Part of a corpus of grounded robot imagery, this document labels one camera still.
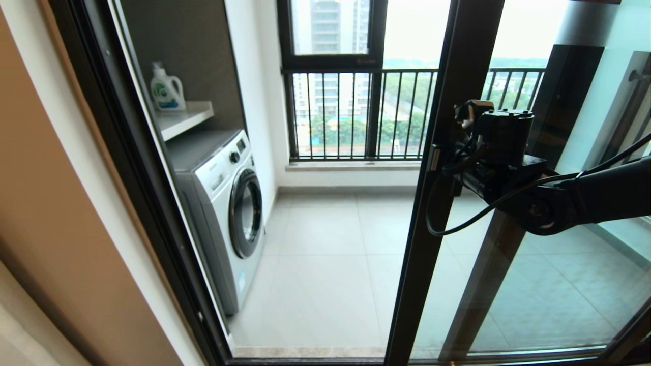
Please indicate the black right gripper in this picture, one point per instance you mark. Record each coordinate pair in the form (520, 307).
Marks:
(501, 152)

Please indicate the dark brown glass sliding door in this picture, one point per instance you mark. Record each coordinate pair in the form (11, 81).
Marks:
(457, 51)

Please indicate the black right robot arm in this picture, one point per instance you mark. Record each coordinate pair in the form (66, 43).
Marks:
(595, 198)

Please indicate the grey stone window sill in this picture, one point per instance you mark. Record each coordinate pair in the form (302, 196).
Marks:
(351, 165)

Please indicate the black balcony railing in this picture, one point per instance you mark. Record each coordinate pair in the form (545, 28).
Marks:
(356, 117)

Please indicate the white front-load washing machine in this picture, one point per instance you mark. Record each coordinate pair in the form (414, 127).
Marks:
(218, 213)

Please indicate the white shelf board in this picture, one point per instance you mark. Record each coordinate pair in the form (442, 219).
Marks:
(183, 121)

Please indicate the dark brown cabinet niche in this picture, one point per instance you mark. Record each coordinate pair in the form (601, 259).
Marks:
(188, 46)

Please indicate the white detergent bottle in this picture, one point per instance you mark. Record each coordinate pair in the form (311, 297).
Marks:
(166, 91)

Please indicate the white curtain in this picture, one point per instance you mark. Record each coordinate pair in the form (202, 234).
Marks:
(25, 335)

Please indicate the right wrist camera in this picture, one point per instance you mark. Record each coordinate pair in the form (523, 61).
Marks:
(470, 111)

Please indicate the dark balcony window frame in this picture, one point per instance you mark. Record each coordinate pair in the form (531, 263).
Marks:
(374, 66)

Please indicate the brown sliding door frame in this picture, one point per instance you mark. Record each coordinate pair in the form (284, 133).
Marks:
(488, 284)

